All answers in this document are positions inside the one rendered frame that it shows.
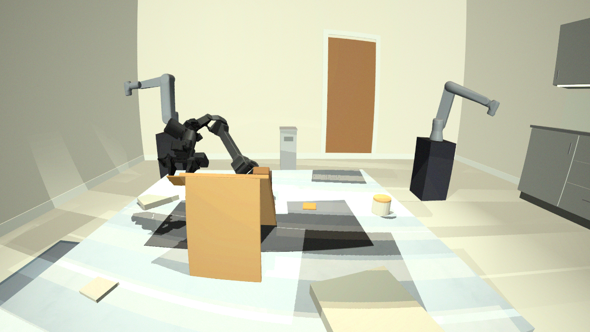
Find tan board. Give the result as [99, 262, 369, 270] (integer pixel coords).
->
[179, 167, 277, 282]

